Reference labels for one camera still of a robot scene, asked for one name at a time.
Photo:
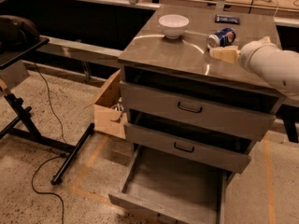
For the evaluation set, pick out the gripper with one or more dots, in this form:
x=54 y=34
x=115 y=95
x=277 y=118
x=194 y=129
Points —
x=246 y=56

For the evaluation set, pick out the blue pepsi can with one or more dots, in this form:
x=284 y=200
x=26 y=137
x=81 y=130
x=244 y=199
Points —
x=222 y=38

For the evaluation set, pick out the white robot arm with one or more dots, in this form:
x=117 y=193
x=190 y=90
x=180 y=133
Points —
x=278 y=68

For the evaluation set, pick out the grey top drawer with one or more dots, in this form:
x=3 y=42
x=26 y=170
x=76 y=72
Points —
x=197 y=112

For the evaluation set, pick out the grey drawer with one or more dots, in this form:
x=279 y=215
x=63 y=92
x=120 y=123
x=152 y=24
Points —
x=197 y=112
x=188 y=149
x=169 y=189

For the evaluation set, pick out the grey metal drawer cabinet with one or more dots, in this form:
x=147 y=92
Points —
x=183 y=66

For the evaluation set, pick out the grey middle drawer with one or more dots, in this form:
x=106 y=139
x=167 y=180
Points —
x=188 y=149

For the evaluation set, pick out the grey bottom drawer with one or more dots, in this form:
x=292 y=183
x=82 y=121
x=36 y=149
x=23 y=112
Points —
x=169 y=189

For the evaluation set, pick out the dark blue snack packet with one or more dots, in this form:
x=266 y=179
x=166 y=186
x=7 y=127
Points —
x=227 y=19

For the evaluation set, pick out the white ceramic bowl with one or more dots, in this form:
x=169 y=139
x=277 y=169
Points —
x=173 y=25

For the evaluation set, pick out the brown cardboard box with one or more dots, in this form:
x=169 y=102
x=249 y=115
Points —
x=108 y=117

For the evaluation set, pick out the dark round device on stand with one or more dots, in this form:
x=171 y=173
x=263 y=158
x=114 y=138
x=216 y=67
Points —
x=16 y=33

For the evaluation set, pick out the black metal stand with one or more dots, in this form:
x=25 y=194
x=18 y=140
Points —
x=22 y=126

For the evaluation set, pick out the grey metal rail bench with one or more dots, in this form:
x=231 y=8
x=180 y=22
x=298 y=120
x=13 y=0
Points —
x=83 y=52

